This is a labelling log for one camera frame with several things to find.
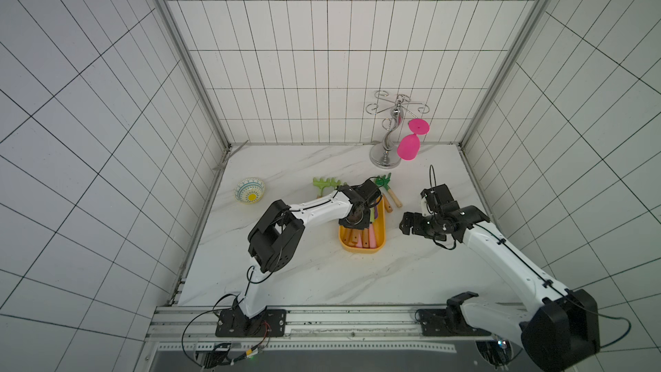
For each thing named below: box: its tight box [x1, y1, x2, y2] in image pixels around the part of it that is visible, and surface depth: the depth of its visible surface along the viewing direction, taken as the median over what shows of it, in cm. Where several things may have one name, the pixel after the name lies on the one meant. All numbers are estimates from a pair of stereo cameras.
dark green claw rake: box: [375, 172, 403, 208], surface depth 106 cm
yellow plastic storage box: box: [338, 198, 387, 255], surface depth 90 cm
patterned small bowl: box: [234, 177, 266, 205], surface depth 102 cm
